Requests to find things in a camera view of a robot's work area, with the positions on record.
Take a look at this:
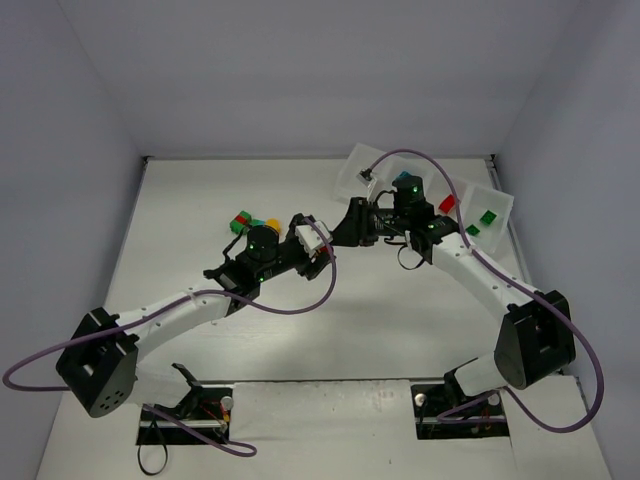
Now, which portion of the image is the yellow rounded lego brick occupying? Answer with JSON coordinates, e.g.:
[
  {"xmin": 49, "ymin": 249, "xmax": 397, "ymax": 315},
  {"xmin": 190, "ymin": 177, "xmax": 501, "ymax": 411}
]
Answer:
[{"xmin": 265, "ymin": 218, "xmax": 281, "ymax": 230}]

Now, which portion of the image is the red rounded lego brick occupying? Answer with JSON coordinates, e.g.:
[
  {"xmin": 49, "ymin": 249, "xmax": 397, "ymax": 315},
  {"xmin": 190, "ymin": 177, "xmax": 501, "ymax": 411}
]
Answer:
[{"xmin": 438, "ymin": 194, "xmax": 457, "ymax": 214}]

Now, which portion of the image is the green red lego brick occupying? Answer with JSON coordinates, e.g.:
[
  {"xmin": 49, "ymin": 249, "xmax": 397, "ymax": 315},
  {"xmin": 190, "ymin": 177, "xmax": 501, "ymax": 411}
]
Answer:
[{"xmin": 480, "ymin": 210, "xmax": 498, "ymax": 226}]

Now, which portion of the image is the small green lego brick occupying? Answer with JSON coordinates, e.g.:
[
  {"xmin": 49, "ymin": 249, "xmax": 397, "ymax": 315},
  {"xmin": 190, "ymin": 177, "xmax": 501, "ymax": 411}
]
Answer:
[{"xmin": 466, "ymin": 224, "xmax": 480, "ymax": 236}]

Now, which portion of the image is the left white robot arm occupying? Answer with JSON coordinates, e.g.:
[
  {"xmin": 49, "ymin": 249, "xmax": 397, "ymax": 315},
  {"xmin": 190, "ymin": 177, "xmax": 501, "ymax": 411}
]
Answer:
[{"xmin": 56, "ymin": 215, "xmax": 336, "ymax": 418}]

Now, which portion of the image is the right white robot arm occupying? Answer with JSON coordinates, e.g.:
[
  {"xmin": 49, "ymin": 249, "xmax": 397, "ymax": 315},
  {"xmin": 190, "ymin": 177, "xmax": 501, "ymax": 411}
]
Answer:
[{"xmin": 332, "ymin": 176, "xmax": 576, "ymax": 398}]

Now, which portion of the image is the clear four-compartment tray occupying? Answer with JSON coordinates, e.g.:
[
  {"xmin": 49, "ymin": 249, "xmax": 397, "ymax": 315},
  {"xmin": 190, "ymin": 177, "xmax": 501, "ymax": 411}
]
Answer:
[{"xmin": 333, "ymin": 143, "xmax": 514, "ymax": 254}]

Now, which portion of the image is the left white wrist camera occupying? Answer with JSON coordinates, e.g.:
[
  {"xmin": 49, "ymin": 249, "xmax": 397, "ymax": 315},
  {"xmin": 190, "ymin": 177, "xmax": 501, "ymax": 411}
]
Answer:
[{"xmin": 294, "ymin": 221, "xmax": 332, "ymax": 258}]

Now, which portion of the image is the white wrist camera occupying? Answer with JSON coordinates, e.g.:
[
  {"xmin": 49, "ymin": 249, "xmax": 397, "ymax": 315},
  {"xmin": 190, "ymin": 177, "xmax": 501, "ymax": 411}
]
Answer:
[
  {"xmin": 356, "ymin": 168, "xmax": 378, "ymax": 201},
  {"xmin": 294, "ymin": 221, "xmax": 332, "ymax": 258}
]

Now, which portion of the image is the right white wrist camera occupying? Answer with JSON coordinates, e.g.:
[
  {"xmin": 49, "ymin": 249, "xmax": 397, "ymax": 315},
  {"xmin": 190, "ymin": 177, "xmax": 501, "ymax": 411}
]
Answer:
[{"xmin": 356, "ymin": 168, "xmax": 378, "ymax": 201}]

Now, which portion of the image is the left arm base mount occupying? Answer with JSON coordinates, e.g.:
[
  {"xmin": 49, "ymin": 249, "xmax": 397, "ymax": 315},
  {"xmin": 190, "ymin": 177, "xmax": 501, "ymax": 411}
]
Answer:
[{"xmin": 136, "ymin": 363, "xmax": 234, "ymax": 446}]

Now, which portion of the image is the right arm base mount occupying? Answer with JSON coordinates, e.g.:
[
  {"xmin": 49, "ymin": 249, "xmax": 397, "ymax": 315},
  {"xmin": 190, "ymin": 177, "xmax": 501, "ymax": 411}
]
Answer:
[{"xmin": 410, "ymin": 383, "xmax": 510, "ymax": 441}]

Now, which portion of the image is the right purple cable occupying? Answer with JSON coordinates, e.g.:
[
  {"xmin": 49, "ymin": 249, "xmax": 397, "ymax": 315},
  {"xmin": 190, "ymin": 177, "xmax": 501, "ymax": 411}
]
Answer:
[{"xmin": 367, "ymin": 148, "xmax": 605, "ymax": 431}]

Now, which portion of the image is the purple cable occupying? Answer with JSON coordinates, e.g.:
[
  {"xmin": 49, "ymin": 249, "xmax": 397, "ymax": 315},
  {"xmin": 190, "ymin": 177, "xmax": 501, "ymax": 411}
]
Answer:
[
  {"xmin": 2, "ymin": 222, "xmax": 336, "ymax": 459},
  {"xmin": 367, "ymin": 148, "xmax": 605, "ymax": 431}
]

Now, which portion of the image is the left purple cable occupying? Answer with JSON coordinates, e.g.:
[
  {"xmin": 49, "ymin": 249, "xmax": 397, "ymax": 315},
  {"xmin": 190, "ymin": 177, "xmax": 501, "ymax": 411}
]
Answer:
[{"xmin": 2, "ymin": 222, "xmax": 336, "ymax": 459}]

